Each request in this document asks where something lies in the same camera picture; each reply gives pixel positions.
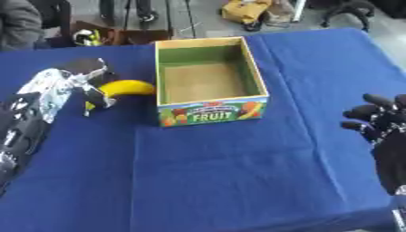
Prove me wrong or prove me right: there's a black chair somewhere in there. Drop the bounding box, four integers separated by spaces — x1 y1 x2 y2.
26 0 75 40

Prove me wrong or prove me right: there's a brown cardboard box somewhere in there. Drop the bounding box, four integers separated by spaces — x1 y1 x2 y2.
70 20 175 47

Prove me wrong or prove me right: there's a black tripod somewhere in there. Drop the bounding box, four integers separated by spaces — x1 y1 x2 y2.
119 0 198 40

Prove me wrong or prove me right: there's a yellow toy banana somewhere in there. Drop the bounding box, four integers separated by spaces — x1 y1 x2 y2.
83 79 158 111

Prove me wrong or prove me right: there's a cardboard box with green inside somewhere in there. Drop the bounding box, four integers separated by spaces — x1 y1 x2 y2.
153 36 272 128

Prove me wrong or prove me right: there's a person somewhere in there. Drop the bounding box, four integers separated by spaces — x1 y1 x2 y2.
0 0 48 52

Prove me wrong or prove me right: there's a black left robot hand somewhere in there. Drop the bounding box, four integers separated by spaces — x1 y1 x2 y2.
51 57 120 118

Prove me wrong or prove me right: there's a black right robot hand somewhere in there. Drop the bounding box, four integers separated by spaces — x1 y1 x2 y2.
339 92 406 196

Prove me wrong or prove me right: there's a yellow bag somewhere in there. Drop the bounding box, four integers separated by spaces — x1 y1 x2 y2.
218 0 275 25

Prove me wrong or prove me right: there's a black office chair base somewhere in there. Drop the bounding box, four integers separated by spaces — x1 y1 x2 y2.
318 0 378 33

